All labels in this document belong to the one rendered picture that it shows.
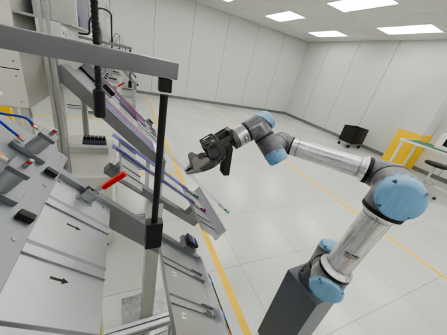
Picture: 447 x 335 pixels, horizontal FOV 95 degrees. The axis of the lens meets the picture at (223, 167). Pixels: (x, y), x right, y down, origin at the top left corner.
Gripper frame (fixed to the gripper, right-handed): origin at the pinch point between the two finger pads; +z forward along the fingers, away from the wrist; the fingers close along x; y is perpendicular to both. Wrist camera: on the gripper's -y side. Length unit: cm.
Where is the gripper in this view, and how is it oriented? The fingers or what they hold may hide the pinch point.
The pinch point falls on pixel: (189, 171)
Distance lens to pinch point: 74.0
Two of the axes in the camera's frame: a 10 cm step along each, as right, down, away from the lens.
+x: 4.2, 4.7, -7.8
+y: -3.4, -7.1, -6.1
